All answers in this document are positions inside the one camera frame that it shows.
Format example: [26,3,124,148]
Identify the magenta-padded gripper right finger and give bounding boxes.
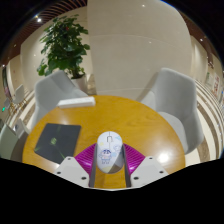
[121,143,170,189]

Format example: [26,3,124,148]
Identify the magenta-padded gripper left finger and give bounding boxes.
[53,143,100,189]

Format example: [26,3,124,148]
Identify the white cartoon-print computer mouse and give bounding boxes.
[96,130,125,175]

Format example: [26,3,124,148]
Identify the black mouse pad green lines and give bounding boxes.
[33,122,83,165]

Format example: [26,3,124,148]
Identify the white rectangular box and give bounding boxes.
[56,96,97,110]

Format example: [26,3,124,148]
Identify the grey-green armchair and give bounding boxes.
[0,119,32,162]

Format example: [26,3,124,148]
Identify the grey upholstered armchair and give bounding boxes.
[139,67,205,156]
[31,69,90,132]

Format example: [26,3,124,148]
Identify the white plant pot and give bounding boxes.
[71,74,90,93]

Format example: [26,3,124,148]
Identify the small white chair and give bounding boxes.
[11,83,26,105]

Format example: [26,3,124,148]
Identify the green leafy plant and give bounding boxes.
[36,14,91,80]

